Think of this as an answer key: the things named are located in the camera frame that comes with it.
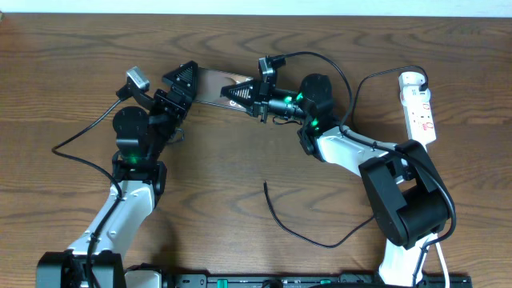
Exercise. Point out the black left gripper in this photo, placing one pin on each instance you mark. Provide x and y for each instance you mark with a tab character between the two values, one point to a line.
182	97

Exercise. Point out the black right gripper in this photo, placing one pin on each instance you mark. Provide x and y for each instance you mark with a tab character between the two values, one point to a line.
260	96

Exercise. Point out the Galaxy smartphone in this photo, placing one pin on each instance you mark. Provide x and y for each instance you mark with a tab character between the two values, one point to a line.
210	83

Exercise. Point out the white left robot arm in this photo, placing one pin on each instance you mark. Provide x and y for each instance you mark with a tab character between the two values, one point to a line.
144	125

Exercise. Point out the black USB plug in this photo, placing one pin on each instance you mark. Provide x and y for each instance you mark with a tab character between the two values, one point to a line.
423	87

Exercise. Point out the white power strip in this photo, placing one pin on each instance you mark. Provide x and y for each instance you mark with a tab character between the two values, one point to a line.
415	99

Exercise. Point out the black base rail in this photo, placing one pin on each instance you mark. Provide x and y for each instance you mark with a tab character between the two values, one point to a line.
296	281

